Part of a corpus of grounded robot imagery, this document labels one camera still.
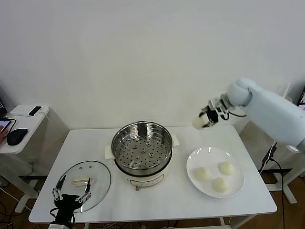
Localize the flat white box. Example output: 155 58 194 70
9 104 50 117

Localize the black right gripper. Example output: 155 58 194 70
199 95 231 128

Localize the round white plate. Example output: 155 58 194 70
186 147 245 199

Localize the round glass pot lid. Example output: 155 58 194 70
55 160 112 213

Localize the black cable with white plug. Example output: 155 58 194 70
259 142 286 229

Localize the person's hand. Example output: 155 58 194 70
0 125 8 146

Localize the stainless steel steamer basket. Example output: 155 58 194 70
104 121 181 176

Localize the open black laptop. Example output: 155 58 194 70
0 85 8 119
296 87 305 110

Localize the small black screen device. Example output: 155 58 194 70
28 106 43 117

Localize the smartphone with lit screen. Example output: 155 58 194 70
0 119 12 131

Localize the cream electric cooker base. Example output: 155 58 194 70
104 134 181 192

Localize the white steamed baozi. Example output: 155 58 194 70
194 167 212 182
212 177 230 193
192 114 210 129
218 161 236 177

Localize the black computer mouse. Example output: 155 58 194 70
6 128 29 146

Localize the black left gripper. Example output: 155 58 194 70
52 175 92 224

